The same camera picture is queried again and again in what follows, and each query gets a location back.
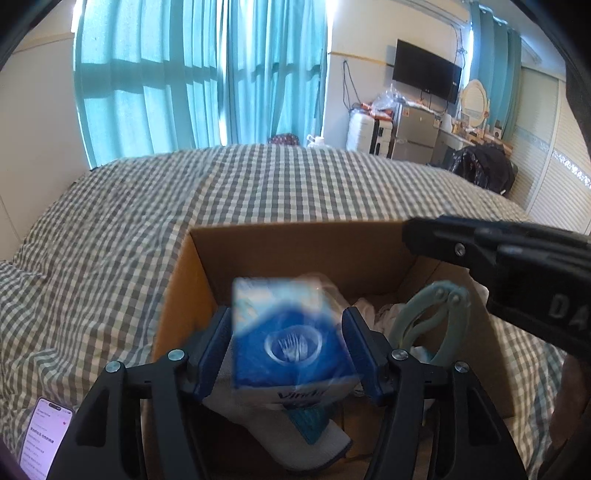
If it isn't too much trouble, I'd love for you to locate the teal curtain beside wardrobe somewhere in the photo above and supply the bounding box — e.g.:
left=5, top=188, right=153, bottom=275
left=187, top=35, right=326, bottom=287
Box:
left=465, top=0, right=523, bottom=140

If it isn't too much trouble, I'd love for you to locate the white louvred wardrobe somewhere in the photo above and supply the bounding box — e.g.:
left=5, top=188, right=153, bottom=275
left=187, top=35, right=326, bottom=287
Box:
left=507, top=64, right=591, bottom=237

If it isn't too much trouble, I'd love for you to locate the oval white vanity mirror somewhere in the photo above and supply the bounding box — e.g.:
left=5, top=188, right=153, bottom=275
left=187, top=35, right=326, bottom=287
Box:
left=459, top=79, right=490, bottom=131

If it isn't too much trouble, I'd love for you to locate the black wall television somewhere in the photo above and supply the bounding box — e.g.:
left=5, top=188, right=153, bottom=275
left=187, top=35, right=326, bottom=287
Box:
left=392, top=39, right=463, bottom=105

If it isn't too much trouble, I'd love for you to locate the blue tissue packet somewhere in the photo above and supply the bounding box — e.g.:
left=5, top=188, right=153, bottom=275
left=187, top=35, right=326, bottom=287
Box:
left=231, top=274, right=362, bottom=411

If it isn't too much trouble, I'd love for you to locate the black bag on chair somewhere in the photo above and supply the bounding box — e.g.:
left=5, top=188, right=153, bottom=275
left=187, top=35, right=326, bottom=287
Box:
left=449, top=143, right=516, bottom=198

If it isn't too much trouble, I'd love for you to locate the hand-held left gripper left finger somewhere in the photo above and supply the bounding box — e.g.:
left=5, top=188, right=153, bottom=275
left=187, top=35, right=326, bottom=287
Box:
left=47, top=305, right=232, bottom=480

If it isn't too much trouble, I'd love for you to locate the person's right hand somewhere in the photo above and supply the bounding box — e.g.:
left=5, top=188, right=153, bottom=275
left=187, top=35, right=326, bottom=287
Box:
left=549, top=354, right=591, bottom=480

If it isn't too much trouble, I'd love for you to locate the narrow teal window curtain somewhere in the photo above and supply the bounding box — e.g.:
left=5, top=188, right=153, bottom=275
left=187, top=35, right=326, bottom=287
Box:
left=225, top=0, right=329, bottom=147

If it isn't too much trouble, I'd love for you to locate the clear plastic bag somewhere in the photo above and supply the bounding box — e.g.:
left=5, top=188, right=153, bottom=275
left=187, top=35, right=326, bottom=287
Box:
left=368, top=83, right=408, bottom=117

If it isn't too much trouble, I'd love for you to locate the wide teal window curtain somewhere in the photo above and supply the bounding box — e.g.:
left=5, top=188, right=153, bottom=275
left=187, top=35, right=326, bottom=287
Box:
left=73, top=0, right=232, bottom=169

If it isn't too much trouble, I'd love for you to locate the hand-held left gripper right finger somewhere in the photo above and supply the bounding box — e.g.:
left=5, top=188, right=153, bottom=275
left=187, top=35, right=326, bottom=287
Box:
left=342, top=306, right=528, bottom=480

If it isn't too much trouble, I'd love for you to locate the light green hand grip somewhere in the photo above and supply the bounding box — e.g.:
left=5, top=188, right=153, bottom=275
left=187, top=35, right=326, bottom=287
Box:
left=387, top=280, right=472, bottom=371

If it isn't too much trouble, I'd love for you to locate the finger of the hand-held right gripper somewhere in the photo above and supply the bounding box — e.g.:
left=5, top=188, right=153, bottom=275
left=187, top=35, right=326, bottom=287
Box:
left=402, top=215, right=528, bottom=278

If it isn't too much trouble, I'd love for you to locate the silver mini fridge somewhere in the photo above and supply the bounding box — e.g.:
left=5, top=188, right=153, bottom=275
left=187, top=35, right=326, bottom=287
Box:
left=390, top=105, right=440, bottom=165

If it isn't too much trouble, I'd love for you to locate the smartphone with lit screen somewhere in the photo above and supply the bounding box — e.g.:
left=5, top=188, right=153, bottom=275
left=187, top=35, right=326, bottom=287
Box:
left=18, top=395, right=76, bottom=480

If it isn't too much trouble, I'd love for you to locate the white and black suitcase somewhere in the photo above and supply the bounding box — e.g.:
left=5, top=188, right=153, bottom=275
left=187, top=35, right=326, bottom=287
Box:
left=369, top=118, right=394, bottom=158

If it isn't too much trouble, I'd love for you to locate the grey checked blanket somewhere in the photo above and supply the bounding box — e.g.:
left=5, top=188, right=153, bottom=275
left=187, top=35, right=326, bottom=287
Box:
left=0, top=143, right=591, bottom=480

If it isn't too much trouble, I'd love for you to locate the brown cardboard box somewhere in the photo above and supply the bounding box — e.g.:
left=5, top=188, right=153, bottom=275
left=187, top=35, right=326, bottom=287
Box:
left=141, top=219, right=516, bottom=480

